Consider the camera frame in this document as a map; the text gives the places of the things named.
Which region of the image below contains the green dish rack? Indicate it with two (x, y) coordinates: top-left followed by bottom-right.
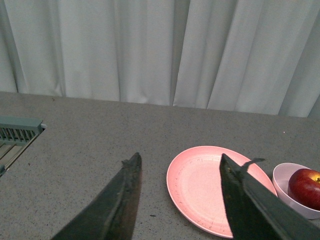
(0, 115), (47, 176)

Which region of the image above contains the pink plate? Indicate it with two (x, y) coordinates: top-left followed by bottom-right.
(166, 145), (278, 239)

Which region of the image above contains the white curtain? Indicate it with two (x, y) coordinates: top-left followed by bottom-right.
(0, 0), (320, 118)

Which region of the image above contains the red apple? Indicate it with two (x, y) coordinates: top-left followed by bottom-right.
(287, 168), (320, 211)

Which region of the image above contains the light pink bowl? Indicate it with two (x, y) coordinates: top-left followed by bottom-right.
(272, 162), (320, 220)

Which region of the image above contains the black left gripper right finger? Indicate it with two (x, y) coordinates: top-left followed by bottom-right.
(219, 153), (320, 240)

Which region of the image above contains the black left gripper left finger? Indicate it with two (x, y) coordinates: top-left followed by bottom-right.
(53, 152), (142, 240)

